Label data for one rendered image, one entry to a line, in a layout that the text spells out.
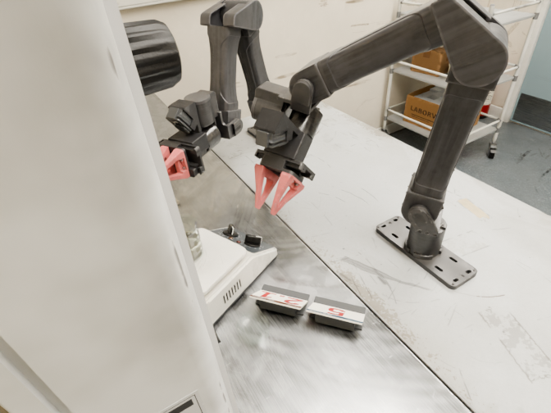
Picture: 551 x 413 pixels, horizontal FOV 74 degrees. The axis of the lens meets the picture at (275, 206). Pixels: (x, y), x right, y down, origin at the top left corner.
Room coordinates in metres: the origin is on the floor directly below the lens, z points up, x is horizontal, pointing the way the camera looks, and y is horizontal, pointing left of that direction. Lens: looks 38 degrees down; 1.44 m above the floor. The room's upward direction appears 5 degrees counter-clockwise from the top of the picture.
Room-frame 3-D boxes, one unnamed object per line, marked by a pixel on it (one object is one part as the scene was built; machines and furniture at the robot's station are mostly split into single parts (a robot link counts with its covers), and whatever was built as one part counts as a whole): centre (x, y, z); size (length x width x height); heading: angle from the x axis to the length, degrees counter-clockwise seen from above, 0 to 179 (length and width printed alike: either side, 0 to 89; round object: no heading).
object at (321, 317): (0.37, -0.09, 0.92); 0.09 x 0.06 x 0.04; 68
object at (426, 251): (0.51, -0.29, 0.94); 0.20 x 0.07 x 0.08; 28
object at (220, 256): (0.45, 0.14, 0.98); 0.12 x 0.12 x 0.01; 52
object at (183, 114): (0.72, 0.18, 1.11); 0.07 x 0.06 x 0.11; 60
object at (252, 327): (0.36, 0.05, 0.91); 0.06 x 0.06 x 0.02
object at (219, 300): (0.47, 0.12, 0.94); 0.22 x 0.13 x 0.08; 142
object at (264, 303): (0.41, 0.00, 0.92); 0.09 x 0.06 x 0.04; 68
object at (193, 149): (0.72, 0.18, 1.05); 0.10 x 0.07 x 0.07; 60
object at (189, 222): (0.46, 0.16, 1.02); 0.06 x 0.05 x 0.08; 143
